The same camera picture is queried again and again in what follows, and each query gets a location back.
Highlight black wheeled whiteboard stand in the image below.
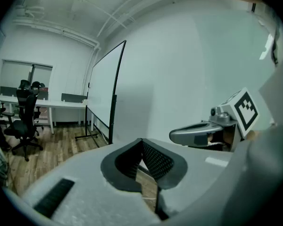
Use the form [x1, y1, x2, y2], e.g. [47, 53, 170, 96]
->
[75, 94, 118, 148]

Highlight dark grey desk divider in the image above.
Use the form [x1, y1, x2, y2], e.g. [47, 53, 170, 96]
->
[61, 93, 88, 104]

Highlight white ceiling pipe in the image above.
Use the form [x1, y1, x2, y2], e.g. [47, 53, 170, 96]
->
[95, 0, 170, 39]

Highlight large white whiteboard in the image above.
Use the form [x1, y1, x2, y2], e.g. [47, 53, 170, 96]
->
[86, 40, 127, 129]

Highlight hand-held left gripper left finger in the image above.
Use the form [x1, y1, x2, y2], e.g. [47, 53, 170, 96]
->
[21, 137, 161, 226]

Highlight window with grey blinds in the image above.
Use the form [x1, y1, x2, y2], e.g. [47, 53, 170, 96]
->
[0, 59, 53, 97]

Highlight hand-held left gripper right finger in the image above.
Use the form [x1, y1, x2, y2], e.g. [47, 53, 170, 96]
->
[141, 138, 234, 221]

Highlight person's right forearm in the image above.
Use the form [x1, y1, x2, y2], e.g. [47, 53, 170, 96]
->
[220, 122, 283, 226]

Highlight black mesh office chair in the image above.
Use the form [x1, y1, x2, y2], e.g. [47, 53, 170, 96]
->
[30, 81, 46, 136]
[3, 80, 44, 162]

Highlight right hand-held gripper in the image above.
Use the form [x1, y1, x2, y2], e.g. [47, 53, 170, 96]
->
[169, 87, 260, 151]

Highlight long white office desk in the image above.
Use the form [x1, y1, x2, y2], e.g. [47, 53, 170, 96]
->
[0, 94, 88, 135]

